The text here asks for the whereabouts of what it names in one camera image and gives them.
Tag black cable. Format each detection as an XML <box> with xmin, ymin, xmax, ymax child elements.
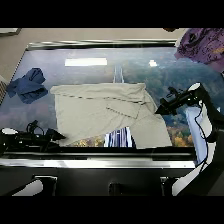
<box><xmin>25</xmin><ymin>119</ymin><xmax>45</xmax><ymax>136</ymax></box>
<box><xmin>194</xmin><ymin>102</ymin><xmax>210</xmax><ymax>165</ymax></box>

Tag beige garment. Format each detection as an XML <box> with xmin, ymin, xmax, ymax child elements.
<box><xmin>49</xmin><ymin>82</ymin><xmax>174</xmax><ymax>150</ymax></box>

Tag silver frame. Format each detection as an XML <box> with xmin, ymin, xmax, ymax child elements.
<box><xmin>0</xmin><ymin>151</ymin><xmax>224</xmax><ymax>197</ymax></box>

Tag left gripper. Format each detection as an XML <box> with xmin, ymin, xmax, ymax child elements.
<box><xmin>43</xmin><ymin>127</ymin><xmax>67</xmax><ymax>145</ymax></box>

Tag purple garment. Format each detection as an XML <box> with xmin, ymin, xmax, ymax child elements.
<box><xmin>174</xmin><ymin>27</ymin><xmax>224</xmax><ymax>73</ymax></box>

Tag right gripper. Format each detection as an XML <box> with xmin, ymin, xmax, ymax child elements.
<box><xmin>154</xmin><ymin>94</ymin><xmax>186</xmax><ymax>116</ymax></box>

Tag blue garment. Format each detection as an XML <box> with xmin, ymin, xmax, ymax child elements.
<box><xmin>5</xmin><ymin>67</ymin><xmax>50</xmax><ymax>105</ymax></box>

